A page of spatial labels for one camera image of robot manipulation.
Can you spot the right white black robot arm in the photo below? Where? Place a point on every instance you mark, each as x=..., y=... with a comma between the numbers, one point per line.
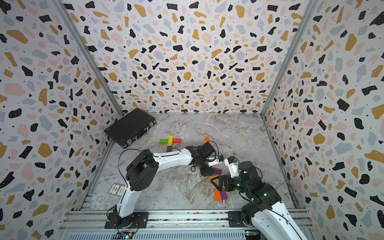
x=265, y=209

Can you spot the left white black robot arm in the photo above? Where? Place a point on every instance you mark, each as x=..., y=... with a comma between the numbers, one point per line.
x=142, y=171

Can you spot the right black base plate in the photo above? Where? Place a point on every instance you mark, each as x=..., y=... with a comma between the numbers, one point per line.
x=239, y=219

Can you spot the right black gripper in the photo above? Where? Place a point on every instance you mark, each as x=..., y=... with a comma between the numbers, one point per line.
x=226, y=178

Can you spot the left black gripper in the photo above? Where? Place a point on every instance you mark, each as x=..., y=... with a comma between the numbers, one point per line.
x=208, y=172

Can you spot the small printed card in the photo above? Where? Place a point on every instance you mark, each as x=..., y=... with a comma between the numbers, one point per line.
x=117, y=190

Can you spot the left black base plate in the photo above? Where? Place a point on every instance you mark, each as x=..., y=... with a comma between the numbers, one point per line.
x=137, y=220

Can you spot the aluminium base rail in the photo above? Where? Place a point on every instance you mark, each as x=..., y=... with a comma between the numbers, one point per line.
x=162, y=224

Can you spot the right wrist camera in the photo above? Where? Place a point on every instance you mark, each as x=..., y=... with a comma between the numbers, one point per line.
x=233, y=165

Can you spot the black flat case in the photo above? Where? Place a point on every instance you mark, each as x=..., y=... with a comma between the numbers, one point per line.
x=130, y=128

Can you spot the orange short block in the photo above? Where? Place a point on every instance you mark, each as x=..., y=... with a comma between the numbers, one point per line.
x=217, y=195

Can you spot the yellow long block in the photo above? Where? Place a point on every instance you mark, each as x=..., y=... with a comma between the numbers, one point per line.
x=170, y=141

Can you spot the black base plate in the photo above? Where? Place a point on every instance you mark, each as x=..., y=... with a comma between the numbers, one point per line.
x=239, y=219
x=137, y=220

